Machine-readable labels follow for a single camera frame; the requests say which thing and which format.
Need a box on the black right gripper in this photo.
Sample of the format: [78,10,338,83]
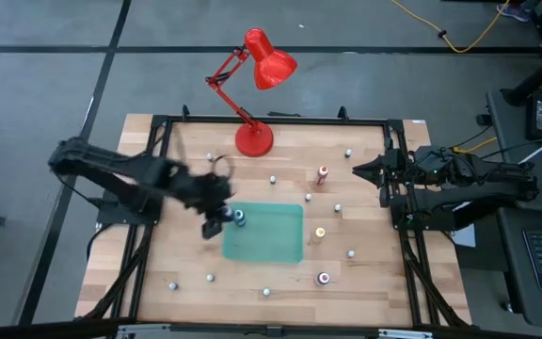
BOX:
[353,149,411,208]

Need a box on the white paper sheet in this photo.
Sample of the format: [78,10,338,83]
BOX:
[452,224,477,250]

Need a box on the yellow cable with plug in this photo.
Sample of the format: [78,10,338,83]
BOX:
[452,136,499,156]

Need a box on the black desk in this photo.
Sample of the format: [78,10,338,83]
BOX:
[496,206,542,331]
[486,88,542,213]

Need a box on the person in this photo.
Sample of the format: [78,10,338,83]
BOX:
[495,0,542,49]

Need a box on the black desk leg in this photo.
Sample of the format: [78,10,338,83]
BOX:
[501,44,542,108]

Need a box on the yellow extension cable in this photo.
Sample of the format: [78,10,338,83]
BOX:
[391,0,512,54]

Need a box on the red desk lamp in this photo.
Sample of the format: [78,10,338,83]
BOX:
[204,26,299,159]

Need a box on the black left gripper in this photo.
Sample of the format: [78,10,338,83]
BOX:
[172,162,235,240]

